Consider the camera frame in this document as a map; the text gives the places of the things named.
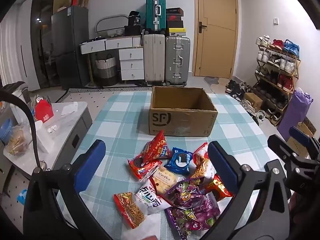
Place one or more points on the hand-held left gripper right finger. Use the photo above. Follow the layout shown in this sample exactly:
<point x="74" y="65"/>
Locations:
<point x="222" y="165"/>

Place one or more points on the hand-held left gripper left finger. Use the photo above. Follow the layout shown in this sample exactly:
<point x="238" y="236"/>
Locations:
<point x="91" y="165"/>

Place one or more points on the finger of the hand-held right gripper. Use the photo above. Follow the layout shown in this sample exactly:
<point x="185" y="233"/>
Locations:
<point x="301" y="136"/>
<point x="281" y="147"/>

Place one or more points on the red white noodle snack packet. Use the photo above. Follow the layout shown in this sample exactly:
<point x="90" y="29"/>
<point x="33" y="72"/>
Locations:
<point x="202" y="161"/>

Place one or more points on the red orange snack packet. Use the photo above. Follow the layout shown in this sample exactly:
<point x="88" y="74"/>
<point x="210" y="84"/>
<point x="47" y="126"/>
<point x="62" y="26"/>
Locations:
<point x="221" y="190"/>

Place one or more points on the blue cookie packet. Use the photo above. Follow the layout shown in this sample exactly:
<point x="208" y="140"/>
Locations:
<point x="180" y="161"/>

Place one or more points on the purple snack bag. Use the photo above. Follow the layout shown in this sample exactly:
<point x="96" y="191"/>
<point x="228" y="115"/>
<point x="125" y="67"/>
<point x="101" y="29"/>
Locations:
<point x="190" y="221"/>
<point x="190" y="195"/>

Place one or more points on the red cream cookie packet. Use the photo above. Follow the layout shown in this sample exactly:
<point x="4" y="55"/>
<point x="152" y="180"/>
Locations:
<point x="140" y="167"/>

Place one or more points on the red puffed chips bag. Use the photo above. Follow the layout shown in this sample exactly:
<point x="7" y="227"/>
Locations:
<point x="157" y="147"/>

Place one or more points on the flat printed cardboard box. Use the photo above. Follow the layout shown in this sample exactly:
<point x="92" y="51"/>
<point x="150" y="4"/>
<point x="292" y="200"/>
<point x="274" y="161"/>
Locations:
<point x="303" y="127"/>

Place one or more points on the marble coffee table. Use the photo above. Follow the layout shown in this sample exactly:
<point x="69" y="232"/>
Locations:
<point x="67" y="127"/>

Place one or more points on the silver keyring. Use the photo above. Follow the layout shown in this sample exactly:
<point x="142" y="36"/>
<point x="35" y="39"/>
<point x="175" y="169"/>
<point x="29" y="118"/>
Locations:
<point x="43" y="165"/>

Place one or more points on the small brown cardboard box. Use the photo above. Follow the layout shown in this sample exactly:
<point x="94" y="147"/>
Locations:
<point x="253" y="101"/>

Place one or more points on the white tissue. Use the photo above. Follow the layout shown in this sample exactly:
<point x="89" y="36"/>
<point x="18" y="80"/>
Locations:
<point x="69" y="108"/>

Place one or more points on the pile of dark shoes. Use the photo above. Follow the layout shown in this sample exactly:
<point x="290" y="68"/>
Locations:
<point x="246" y="92"/>

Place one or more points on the gold shoe rack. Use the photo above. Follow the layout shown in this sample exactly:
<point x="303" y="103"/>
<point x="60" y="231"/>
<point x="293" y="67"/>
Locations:
<point x="298" y="67"/>

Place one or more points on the red small bag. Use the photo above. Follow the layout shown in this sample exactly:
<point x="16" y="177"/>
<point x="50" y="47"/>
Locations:
<point x="43" y="111"/>

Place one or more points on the patterned rug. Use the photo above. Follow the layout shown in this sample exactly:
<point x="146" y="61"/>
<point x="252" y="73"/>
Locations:
<point x="100" y="91"/>

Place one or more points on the small blue packet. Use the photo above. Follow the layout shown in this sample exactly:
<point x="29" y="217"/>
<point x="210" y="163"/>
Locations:
<point x="21" y="196"/>

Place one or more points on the clear plastic food bag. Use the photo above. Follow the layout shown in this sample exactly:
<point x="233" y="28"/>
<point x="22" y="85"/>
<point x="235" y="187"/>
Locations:
<point x="17" y="141"/>

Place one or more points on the white perforated mat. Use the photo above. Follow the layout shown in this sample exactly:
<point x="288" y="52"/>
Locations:
<point x="11" y="187"/>

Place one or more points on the grey floor mat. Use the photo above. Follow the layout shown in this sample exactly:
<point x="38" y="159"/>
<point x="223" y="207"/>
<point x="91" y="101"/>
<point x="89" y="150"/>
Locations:
<point x="214" y="80"/>

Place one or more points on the rows of assorted sneakers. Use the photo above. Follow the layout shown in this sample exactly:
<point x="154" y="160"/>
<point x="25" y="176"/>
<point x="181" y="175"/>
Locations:
<point x="277" y="55"/>

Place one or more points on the stack of blue bowls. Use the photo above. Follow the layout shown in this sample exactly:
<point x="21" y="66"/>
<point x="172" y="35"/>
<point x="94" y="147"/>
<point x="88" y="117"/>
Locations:
<point x="5" y="131"/>

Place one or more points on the woven laundry basket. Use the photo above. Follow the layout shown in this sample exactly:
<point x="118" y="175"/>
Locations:
<point x="106" y="71"/>

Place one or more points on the white kettle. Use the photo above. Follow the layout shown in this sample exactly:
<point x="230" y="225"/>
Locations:
<point x="21" y="97"/>

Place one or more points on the white drawer desk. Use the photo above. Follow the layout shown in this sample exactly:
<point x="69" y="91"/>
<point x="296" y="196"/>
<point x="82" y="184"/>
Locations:
<point x="130" y="60"/>

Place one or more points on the silver suitcase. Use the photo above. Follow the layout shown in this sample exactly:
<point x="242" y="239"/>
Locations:
<point x="177" y="61"/>

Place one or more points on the grey refrigerator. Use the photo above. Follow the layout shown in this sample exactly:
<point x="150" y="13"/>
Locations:
<point x="71" y="47"/>

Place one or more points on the cream suitcase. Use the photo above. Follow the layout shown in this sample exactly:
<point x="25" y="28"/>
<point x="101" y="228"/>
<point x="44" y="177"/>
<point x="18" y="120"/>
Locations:
<point x="153" y="58"/>

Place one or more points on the wooden door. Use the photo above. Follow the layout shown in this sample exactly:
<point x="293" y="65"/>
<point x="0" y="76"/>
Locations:
<point x="216" y="30"/>

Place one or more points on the white curtain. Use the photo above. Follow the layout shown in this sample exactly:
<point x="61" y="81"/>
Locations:
<point x="13" y="47"/>

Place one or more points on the yellow black shoe box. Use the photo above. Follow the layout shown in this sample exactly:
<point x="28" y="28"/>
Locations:
<point x="176" y="31"/>

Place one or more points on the dark glass cabinet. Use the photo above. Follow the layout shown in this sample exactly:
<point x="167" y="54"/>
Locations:
<point x="42" y="30"/>

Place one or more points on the black bag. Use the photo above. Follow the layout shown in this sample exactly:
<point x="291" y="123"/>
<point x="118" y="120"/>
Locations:
<point x="134" y="18"/>

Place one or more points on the red black shoe box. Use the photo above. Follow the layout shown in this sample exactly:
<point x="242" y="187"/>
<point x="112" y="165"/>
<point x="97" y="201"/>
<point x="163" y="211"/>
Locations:
<point x="175" y="17"/>

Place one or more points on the teal suitcase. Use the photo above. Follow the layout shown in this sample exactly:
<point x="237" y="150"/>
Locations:
<point x="156" y="11"/>

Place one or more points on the white light switch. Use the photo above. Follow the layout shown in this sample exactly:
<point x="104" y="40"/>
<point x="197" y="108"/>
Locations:
<point x="276" y="21"/>

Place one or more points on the curved metal frame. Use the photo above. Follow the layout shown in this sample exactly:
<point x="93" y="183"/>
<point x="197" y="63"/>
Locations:
<point x="110" y="17"/>

